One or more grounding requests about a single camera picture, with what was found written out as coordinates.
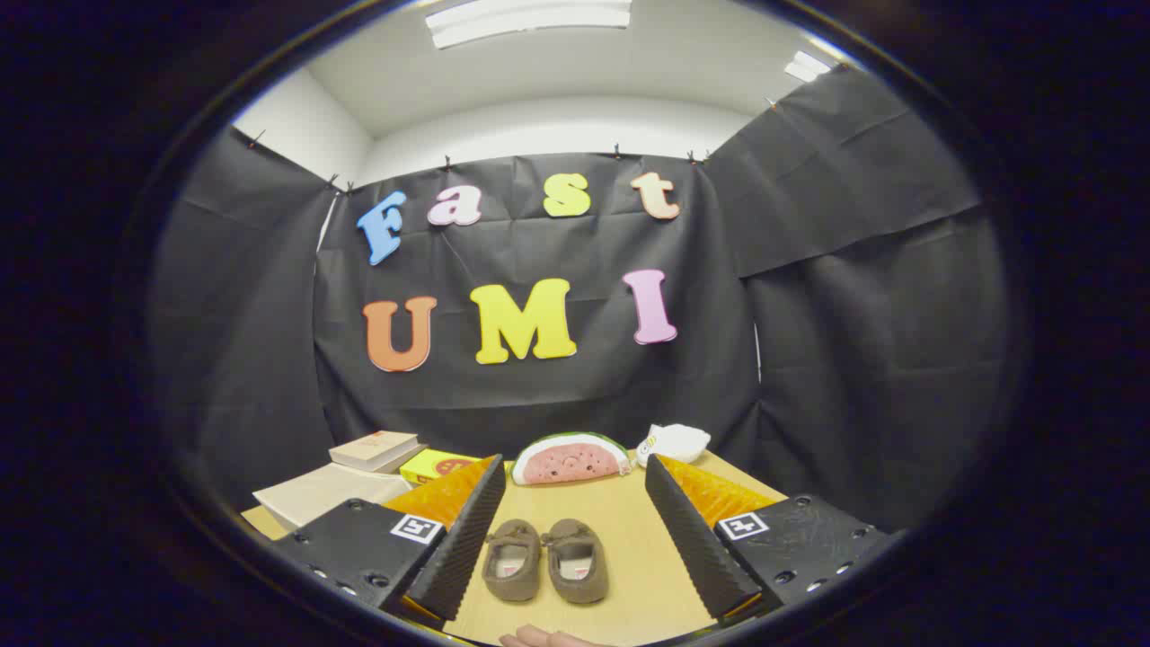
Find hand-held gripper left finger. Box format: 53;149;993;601
270;454;507;623

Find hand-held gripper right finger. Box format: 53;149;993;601
644;454;890;621

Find brown shoe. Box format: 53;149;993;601
545;518;609;605
482;518;543;602

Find cream fabric storage box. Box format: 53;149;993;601
253;463;414;531

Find yellow book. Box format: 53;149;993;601
400;448;486;486

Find white plush toy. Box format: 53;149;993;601
635;423;712;468

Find watermelon slice plush toy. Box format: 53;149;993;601
510;432;634;487

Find black backdrop cloth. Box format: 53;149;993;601
148;67;1012;531

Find small ceiling light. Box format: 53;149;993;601
783;50;835;84

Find long ceiling light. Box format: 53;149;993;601
425;0;633;49

